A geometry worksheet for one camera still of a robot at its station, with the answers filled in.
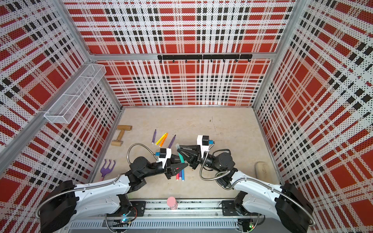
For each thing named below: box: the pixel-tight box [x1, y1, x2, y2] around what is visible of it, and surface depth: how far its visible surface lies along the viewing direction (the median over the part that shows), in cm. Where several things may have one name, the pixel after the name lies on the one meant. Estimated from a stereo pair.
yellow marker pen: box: [154, 132, 168, 146], surface depth 103 cm
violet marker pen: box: [168, 134, 177, 149], surface depth 102 cm
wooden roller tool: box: [110, 125, 133, 147], surface depth 103 cm
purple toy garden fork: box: [100, 158, 117, 178], surface depth 90 cm
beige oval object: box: [254, 161, 272, 184], surface depth 86 cm
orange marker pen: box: [155, 132, 169, 148], surface depth 103 cm
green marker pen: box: [177, 151, 185, 164], surface depth 64 cm
